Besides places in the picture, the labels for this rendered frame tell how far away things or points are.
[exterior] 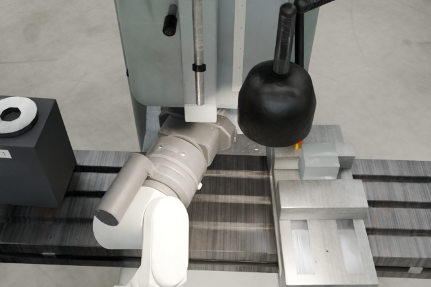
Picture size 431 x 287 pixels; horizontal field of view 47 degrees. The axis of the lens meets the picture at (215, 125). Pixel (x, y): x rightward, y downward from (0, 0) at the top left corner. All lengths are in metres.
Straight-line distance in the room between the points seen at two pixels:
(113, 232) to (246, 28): 0.31
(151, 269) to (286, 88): 0.29
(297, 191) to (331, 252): 0.11
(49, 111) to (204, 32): 0.46
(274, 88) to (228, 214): 0.58
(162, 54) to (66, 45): 2.45
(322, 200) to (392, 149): 1.64
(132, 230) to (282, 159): 0.39
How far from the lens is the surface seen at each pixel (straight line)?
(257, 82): 0.43
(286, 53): 0.42
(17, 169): 0.95
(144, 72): 0.64
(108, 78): 2.76
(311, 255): 0.86
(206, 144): 0.71
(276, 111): 0.43
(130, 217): 0.64
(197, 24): 0.53
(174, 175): 0.66
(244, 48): 0.60
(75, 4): 3.39
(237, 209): 0.98
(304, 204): 0.87
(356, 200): 0.89
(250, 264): 0.97
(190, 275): 1.00
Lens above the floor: 1.80
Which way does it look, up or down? 47 degrees down
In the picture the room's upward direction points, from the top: straight up
